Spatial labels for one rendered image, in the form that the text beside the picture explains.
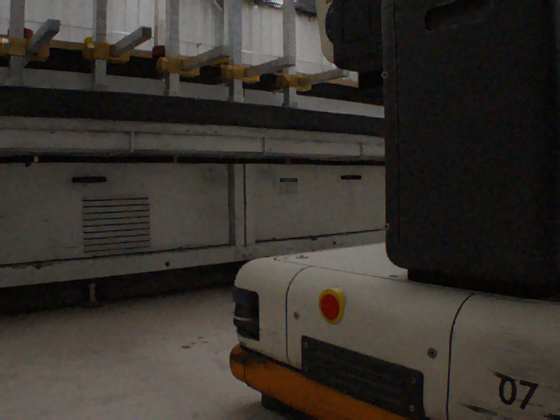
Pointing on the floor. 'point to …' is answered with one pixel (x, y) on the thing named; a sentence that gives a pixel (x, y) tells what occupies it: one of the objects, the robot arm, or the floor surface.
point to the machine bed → (171, 200)
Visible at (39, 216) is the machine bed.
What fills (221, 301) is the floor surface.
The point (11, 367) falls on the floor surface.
